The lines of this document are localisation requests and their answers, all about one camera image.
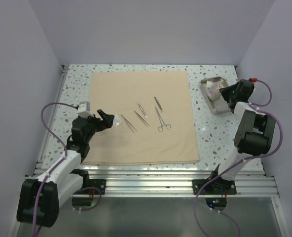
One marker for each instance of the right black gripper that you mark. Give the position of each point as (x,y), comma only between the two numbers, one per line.
(224,92)

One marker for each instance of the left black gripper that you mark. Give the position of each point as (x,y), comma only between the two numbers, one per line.
(106,123)

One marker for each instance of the stainless steel tray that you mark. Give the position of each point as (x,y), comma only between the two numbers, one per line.
(218,106)

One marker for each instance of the purple printed packet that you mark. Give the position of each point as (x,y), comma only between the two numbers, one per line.
(212,89)

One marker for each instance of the serrated steel forceps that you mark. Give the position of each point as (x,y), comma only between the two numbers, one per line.
(129,124)

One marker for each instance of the pointed straight steel tweezers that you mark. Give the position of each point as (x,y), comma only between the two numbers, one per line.
(142,119)

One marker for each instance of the curved tip steel tweezers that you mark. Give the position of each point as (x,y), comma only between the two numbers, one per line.
(142,110)

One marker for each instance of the beige cloth wrap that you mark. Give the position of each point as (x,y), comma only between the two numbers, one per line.
(155,121)

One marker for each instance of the steel hemostat clamp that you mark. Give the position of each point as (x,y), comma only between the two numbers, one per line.
(162,123)

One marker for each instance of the clear small plastic packet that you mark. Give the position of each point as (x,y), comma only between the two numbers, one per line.
(117,120)

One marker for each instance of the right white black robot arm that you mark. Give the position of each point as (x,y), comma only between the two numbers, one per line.
(254,133)

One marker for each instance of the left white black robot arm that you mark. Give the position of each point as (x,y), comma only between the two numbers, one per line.
(42,197)

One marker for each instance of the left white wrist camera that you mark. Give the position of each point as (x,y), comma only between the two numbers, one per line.
(83,109)

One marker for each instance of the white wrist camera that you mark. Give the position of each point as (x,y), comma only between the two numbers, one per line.
(253,81)
(83,109)

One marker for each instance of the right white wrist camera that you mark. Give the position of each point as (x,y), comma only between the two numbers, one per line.
(253,81)

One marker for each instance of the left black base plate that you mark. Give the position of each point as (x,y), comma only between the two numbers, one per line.
(96,184)

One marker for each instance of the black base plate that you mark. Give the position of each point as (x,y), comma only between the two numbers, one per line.
(218,187)
(96,184)

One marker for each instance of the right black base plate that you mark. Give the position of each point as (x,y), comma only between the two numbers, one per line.
(218,187)

